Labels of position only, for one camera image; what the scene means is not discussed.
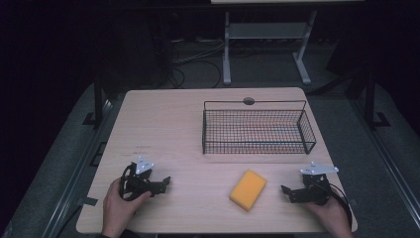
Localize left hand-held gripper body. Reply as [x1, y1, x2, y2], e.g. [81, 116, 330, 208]
[120, 156, 159, 201]

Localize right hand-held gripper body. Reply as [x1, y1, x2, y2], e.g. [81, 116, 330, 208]
[299, 161, 340, 206]

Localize person's right hand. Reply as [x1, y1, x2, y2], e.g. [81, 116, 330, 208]
[304, 197, 355, 238]

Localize person's left hand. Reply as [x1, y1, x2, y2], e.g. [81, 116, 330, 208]
[101, 178, 153, 238]

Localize yellow sponge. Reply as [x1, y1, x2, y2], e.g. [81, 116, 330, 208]
[229, 169, 268, 213]

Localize white metal stand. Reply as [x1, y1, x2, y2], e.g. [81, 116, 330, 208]
[222, 10, 319, 86]

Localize black wire basket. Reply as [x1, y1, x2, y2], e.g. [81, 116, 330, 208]
[201, 99, 318, 156]

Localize black metal post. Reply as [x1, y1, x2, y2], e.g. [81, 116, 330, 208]
[82, 70, 110, 129]
[363, 63, 391, 131]

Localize floor cables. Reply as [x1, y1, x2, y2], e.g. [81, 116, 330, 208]
[166, 38, 229, 89]

